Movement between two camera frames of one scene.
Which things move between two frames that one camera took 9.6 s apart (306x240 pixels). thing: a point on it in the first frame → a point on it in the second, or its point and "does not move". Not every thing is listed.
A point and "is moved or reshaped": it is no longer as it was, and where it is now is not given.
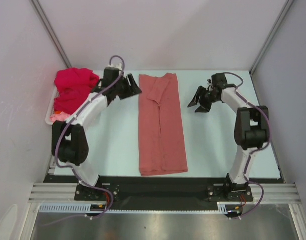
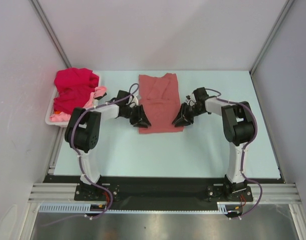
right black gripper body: [209, 97] → [190, 112]
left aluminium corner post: [39, 10] does not move
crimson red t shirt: [74, 85] does not move
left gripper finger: [132, 87] → [143, 117]
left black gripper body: [120, 88] → [132, 113]
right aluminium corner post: [287, 8] does not move
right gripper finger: [205, 108] → [183, 122]
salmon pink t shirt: [162, 148] is moved or reshaped
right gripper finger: [200, 93] → [180, 115]
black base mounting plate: [161, 193] does not move
